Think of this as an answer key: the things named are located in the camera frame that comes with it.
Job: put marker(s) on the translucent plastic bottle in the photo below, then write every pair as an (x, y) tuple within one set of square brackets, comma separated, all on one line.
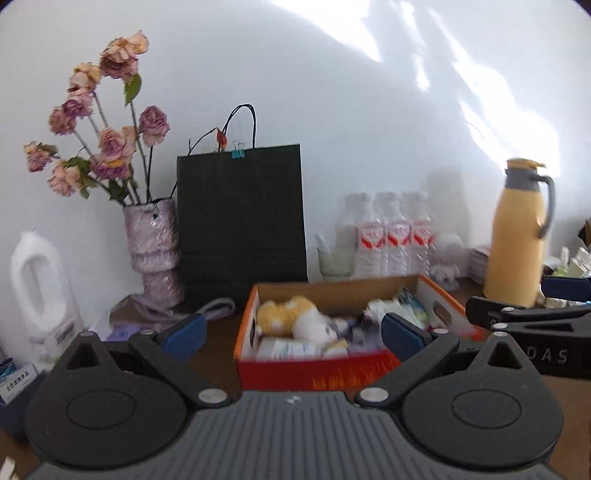
[(346, 226)]

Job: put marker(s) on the yellow spotted plush toy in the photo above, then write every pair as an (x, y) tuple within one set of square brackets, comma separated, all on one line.
[(279, 316)]

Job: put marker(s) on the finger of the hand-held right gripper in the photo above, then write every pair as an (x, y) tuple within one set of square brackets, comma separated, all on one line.
[(565, 287), (508, 316)]

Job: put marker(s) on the red label water bottle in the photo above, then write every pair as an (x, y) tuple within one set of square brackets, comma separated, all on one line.
[(371, 240), (422, 240), (398, 240)]

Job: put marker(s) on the black paper bag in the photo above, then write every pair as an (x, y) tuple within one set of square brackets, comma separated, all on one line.
[(240, 221)]

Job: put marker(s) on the translucent cotton swab box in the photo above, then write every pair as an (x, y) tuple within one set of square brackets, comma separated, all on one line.
[(286, 348)]

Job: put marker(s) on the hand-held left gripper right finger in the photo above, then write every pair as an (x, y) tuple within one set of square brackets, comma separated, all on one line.
[(401, 334)]

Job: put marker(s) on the mottled purple vase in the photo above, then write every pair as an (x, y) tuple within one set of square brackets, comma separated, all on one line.
[(152, 249)]

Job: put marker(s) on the teal binder clip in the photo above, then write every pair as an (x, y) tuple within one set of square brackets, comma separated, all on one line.
[(238, 151)]

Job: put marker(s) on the yellow thermos jug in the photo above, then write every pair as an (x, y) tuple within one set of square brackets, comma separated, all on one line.
[(512, 240)]

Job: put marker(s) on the white robot figure speaker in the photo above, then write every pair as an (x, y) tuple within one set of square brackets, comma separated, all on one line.
[(448, 249)]

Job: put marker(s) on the white detergent bottle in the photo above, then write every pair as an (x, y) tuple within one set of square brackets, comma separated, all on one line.
[(55, 295)]

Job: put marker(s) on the blue white small box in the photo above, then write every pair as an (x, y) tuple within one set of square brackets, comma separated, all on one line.
[(16, 383)]

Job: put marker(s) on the purple tissue pack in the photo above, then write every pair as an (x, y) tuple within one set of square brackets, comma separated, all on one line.
[(124, 330)]

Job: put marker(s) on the clear glass cup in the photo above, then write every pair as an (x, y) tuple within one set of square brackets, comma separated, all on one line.
[(337, 263)]

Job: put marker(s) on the dried pink rose bouquet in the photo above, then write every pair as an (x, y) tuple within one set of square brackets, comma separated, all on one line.
[(111, 143)]

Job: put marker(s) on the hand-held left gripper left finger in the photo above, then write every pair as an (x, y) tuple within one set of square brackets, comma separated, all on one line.
[(187, 334)]

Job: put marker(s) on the small red bag charm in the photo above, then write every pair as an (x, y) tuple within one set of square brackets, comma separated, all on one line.
[(221, 139)]

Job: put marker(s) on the red orange cardboard box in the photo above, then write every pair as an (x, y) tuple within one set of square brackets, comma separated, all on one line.
[(286, 374)]

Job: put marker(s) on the clear plastic bag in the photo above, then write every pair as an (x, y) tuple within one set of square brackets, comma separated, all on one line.
[(385, 308)]

